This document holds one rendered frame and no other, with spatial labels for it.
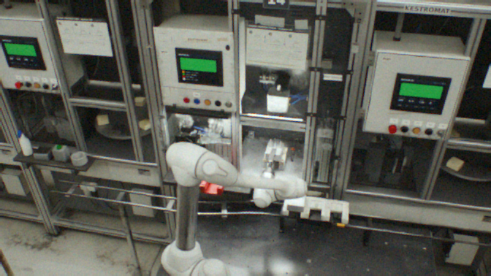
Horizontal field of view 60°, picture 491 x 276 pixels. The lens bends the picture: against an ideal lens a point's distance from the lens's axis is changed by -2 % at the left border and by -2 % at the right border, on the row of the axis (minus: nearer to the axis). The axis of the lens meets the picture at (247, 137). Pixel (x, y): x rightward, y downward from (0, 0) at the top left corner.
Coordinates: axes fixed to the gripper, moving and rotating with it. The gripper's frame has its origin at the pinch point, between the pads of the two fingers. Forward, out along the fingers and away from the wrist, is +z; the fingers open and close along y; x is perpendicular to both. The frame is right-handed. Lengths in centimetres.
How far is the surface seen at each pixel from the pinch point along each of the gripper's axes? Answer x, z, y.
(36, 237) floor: 188, -15, -104
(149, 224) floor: 103, 18, -104
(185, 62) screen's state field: 46, -11, 63
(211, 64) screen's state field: 32, -11, 63
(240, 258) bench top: 9, -52, -35
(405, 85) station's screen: -64, -11, 62
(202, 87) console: 39, -9, 48
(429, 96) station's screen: -76, -11, 57
